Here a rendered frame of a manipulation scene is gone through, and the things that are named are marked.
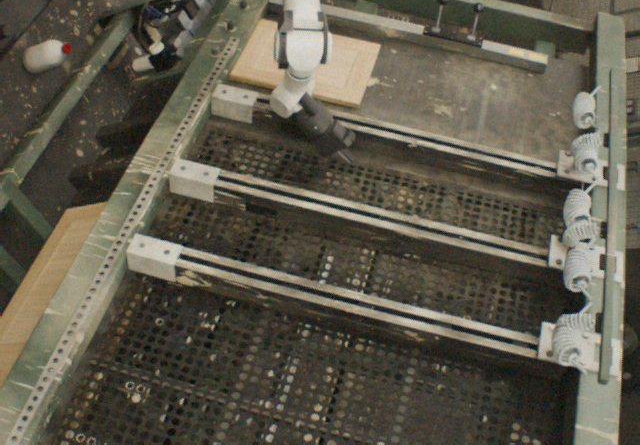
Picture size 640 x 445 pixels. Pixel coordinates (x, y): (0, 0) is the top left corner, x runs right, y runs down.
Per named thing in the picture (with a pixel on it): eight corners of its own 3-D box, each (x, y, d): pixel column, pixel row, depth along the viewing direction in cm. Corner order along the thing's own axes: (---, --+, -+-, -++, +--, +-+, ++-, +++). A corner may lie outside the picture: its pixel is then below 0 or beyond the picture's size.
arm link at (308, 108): (292, 127, 224) (265, 98, 219) (317, 99, 227) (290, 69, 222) (313, 129, 215) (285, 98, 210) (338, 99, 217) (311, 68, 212)
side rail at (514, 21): (292, -20, 304) (293, -45, 296) (584, 46, 290) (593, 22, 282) (287, -11, 300) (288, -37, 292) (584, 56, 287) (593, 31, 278)
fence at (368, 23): (272, 3, 283) (272, -7, 280) (544, 64, 271) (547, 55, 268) (267, 11, 280) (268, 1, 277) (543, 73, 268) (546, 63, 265)
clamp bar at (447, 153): (220, 97, 248) (220, 33, 231) (612, 191, 233) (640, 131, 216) (209, 118, 242) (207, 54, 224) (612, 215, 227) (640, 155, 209)
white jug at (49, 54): (30, 42, 299) (67, 29, 289) (45, 63, 305) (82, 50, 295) (17, 58, 292) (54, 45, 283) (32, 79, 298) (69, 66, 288)
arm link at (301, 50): (314, 95, 208) (325, 68, 189) (273, 94, 207) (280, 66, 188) (314, 56, 210) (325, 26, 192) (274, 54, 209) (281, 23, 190)
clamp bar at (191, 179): (180, 171, 227) (176, 105, 209) (609, 277, 212) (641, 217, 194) (167, 196, 220) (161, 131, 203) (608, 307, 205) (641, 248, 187)
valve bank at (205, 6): (166, -30, 285) (222, -50, 273) (187, 2, 293) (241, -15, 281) (104, 53, 251) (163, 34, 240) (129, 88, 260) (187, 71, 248)
